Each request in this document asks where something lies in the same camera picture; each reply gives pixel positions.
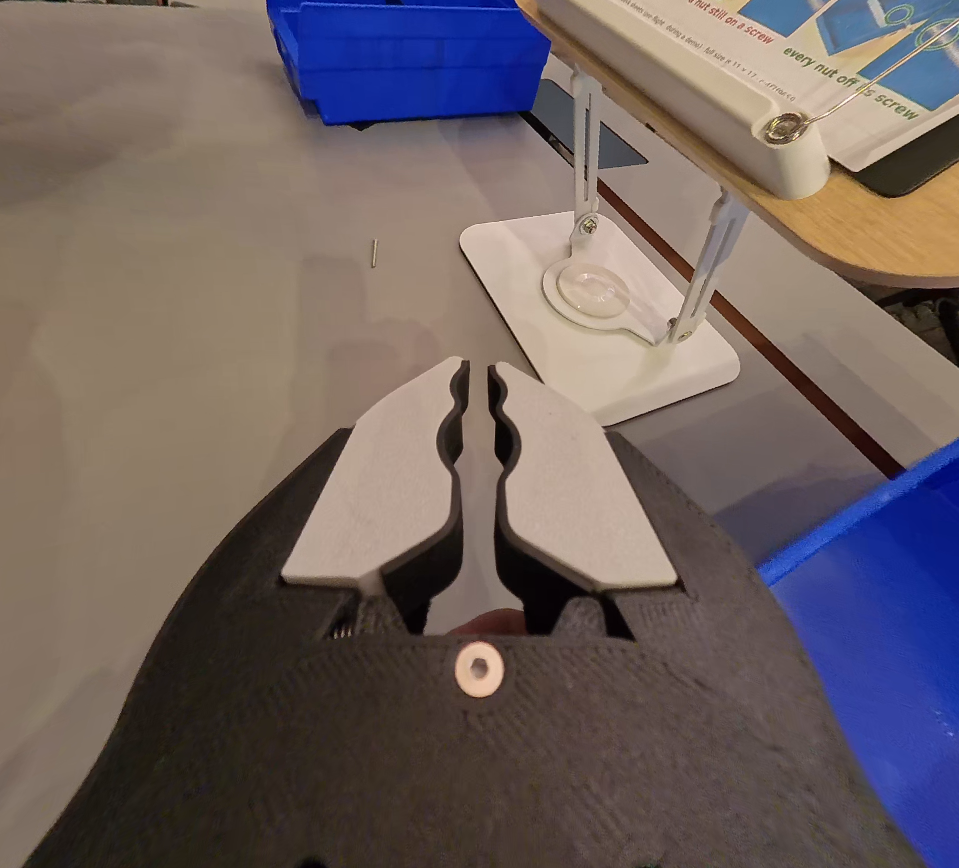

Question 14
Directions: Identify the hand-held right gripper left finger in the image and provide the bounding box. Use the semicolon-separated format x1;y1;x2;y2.
281;356;472;634

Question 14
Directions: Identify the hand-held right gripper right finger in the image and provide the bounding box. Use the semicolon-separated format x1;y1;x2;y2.
487;361;680;637

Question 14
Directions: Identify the blue plastic bin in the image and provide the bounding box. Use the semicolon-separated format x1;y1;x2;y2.
264;0;552;127
755;437;959;868

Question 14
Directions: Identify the dark rectangular desk plate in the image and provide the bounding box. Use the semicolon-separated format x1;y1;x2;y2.
534;79;650;174

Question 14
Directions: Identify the white stand support leg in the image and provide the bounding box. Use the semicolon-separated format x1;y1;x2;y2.
664;188;752;348
564;70;605;241

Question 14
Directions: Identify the black chair base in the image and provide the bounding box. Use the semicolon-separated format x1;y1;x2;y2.
894;287;959;363

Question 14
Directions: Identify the white stand ledge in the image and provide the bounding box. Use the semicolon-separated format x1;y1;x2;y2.
526;0;833;202

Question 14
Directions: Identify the black backing pad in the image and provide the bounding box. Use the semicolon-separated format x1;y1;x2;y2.
853;134;959;200

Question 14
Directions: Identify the wire page holder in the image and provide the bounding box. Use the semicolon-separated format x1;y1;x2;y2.
763;16;959;148

